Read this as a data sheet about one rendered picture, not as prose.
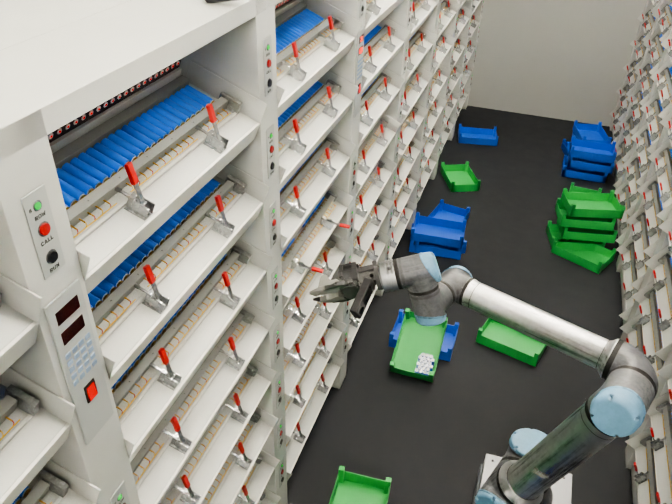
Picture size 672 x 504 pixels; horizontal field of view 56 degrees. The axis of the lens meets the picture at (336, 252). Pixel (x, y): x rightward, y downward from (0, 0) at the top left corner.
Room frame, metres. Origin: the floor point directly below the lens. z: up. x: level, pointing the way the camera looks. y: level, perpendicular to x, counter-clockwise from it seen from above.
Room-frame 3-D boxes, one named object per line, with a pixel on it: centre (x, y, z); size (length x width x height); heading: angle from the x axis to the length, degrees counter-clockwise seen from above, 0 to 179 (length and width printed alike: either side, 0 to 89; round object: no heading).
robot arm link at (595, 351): (1.36, -0.59, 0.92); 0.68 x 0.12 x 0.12; 52
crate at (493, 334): (2.30, -0.88, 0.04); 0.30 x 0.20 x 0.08; 58
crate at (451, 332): (2.29, -0.44, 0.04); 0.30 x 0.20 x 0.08; 72
